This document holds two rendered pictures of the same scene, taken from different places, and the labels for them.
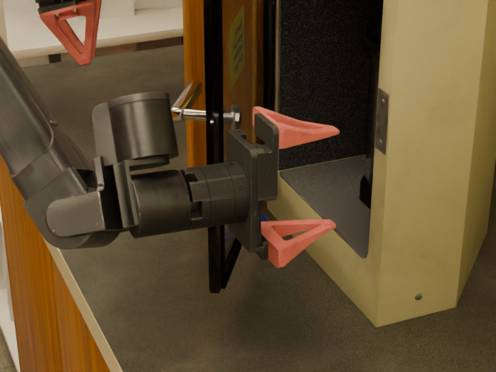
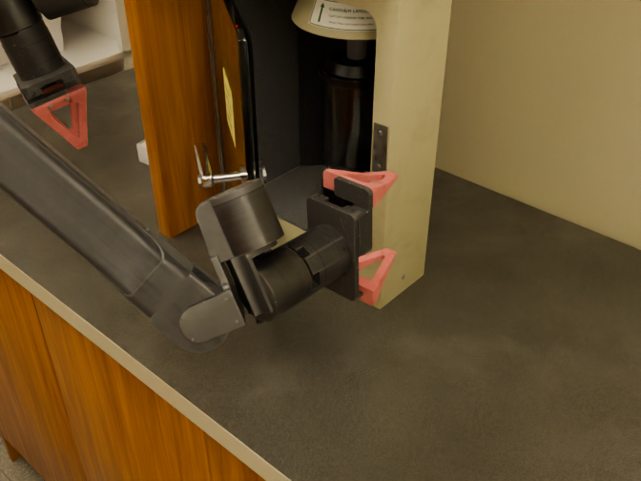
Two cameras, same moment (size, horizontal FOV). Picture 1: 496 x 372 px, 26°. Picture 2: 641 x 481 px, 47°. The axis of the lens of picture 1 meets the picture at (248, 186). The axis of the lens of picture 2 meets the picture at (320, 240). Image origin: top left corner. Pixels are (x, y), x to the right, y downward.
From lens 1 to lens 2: 0.44 m
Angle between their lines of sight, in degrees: 23
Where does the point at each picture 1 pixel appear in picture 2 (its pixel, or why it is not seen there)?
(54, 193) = (181, 303)
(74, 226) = (213, 329)
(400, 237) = (394, 237)
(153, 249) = not seen: hidden behind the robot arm
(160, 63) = (57, 113)
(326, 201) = (299, 214)
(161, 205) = (290, 287)
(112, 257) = (130, 308)
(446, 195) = (421, 195)
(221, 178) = (326, 245)
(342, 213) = not seen: hidden behind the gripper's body
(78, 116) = not seen: hidden behind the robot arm
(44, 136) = (153, 249)
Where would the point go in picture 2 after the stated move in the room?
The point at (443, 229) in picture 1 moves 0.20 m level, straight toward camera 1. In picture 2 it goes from (419, 220) to (474, 309)
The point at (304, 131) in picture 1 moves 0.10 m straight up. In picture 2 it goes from (383, 184) to (389, 92)
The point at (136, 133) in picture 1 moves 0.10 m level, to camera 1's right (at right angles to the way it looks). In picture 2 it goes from (252, 226) to (350, 200)
